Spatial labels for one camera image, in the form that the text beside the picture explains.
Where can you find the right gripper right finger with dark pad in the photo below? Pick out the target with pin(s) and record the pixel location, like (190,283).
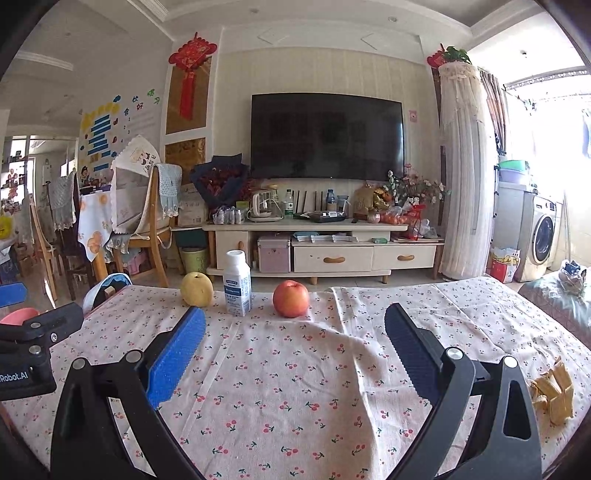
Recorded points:
(417,350)

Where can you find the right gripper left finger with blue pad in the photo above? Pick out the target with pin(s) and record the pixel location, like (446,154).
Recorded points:
(169,354)

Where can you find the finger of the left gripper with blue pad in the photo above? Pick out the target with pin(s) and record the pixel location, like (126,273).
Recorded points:
(12,294)

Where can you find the pink plastic trash bin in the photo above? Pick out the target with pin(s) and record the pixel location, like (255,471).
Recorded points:
(18,317)

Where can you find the yellow pear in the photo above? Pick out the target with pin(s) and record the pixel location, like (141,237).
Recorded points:
(196,290)

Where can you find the green waste basket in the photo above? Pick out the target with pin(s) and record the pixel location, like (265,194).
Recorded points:
(194,259)

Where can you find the white capped milk bottle carton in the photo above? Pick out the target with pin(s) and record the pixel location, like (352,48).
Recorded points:
(237,284)

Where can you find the blue white stool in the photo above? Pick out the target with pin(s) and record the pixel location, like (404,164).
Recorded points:
(103,290)

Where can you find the cherry print tablecloth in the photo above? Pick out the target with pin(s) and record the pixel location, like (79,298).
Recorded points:
(321,396)

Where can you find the dining table with orange cloth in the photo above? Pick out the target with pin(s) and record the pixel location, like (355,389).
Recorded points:
(95,228)

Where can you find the red apple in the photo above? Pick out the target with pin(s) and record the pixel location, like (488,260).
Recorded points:
(291,299)

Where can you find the pink storage box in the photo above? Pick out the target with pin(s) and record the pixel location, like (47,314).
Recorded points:
(274,253)

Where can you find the white TV cabinet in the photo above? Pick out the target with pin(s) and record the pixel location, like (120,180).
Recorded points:
(350,248)

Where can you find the wooden chair with cloth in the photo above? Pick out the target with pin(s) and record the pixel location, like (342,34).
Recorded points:
(144,201)

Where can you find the white electric kettle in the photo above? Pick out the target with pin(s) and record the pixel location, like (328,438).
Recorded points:
(264,207)

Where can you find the white washing machine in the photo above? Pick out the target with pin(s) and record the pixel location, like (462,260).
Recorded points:
(538,236)

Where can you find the dark wrapped flower bouquet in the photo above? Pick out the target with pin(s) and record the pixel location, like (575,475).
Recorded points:
(221,181)

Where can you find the black flat screen television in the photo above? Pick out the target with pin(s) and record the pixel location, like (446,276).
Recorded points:
(326,136)

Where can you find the red Chinese knot decoration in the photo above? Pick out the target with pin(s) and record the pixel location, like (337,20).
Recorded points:
(188,58)

